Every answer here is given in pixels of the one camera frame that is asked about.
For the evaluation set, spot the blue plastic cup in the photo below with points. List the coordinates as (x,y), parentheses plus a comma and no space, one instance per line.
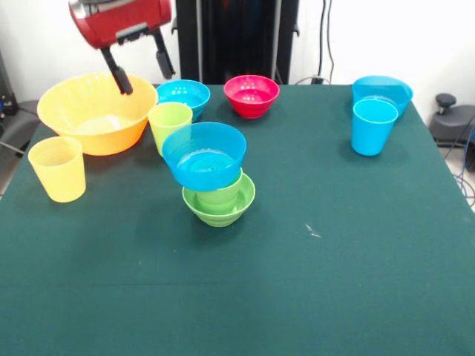
(371,133)

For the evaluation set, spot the grey floor stand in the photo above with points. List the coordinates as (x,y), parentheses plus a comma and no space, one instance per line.
(18,126)

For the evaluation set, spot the pink plastic bowl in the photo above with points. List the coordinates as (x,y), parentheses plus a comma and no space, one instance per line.
(252,100)

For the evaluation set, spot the black knobbed floor stand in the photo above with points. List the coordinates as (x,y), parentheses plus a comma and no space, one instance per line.
(449,122)

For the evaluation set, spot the dark green tablecloth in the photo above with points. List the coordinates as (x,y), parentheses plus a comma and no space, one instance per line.
(237,289)

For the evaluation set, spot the large orange plastic bowl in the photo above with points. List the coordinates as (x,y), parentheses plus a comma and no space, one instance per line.
(74,104)

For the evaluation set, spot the black equipment box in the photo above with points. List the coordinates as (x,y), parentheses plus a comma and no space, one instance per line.
(5,92)

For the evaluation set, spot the cyan plastic bowl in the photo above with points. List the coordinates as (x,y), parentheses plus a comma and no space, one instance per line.
(182,92)

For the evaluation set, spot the green plastic bowl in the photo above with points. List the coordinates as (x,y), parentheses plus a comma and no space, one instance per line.
(222,219)

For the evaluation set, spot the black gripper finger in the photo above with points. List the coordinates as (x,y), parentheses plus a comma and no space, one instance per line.
(164,59)
(118,74)

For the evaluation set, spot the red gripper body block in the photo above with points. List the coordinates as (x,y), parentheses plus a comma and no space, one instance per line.
(118,22)

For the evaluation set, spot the blue plastic bowl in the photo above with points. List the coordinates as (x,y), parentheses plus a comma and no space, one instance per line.
(382,87)
(208,170)

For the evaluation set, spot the yellow plastic cup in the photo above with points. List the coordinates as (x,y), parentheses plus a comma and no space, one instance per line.
(55,174)

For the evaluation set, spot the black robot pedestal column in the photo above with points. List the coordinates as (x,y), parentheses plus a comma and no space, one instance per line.
(230,37)

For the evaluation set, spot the light green plastic cup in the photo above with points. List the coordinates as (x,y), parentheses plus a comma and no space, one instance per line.
(163,126)

